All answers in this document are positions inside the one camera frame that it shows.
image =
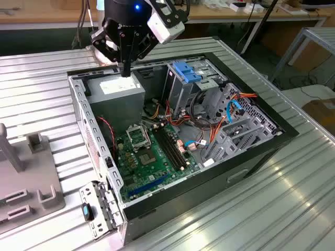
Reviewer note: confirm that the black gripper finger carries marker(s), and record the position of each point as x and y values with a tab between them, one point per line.
144	49
104	48

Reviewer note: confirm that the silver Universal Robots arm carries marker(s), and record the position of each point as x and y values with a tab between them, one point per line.
99	57

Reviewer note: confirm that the grey metal disk bay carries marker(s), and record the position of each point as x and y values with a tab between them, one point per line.
227	146

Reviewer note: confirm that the blue plastic drive latch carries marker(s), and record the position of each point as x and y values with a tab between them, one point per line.
187	72

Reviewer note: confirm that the grey metal drive cage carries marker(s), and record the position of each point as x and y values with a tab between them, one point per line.
180	96

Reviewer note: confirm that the grey power supply unit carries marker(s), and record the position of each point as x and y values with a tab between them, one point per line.
115	109

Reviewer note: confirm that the white box black top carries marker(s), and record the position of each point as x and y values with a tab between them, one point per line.
235	9

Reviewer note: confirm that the RAM slot white clips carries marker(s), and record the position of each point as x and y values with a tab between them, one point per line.
169	147
176	147

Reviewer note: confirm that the white cardboard box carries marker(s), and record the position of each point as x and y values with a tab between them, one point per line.
255	10

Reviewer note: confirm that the green motherboard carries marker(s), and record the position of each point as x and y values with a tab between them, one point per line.
162	172

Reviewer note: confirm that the white paper sticker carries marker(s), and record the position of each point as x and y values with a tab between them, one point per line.
208	163

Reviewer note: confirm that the black tripod pole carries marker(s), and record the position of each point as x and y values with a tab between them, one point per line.
269	10

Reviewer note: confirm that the blue expansion slot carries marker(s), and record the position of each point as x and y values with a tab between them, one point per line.
147	186

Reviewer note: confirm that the grey parts rack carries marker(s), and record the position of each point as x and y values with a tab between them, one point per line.
31	170

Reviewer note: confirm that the black open PC case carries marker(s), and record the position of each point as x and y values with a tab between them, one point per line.
209	188

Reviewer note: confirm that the white side table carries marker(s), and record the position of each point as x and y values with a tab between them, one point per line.
295	96

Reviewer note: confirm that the blue black latch button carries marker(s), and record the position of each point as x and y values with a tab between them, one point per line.
87	212

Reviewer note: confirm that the large brown cardboard box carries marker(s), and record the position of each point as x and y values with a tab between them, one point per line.
310	57

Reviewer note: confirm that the small brown cardboard box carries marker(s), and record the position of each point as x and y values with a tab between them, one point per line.
322	115

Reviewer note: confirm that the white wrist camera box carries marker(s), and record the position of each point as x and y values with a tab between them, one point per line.
165	28

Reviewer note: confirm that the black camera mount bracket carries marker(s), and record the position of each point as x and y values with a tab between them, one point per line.
174	13

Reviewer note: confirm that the grey metal card retention bracket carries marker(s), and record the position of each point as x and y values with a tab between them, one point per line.
87	193

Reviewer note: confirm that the grey metal frame table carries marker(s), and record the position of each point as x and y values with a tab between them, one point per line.
323	35

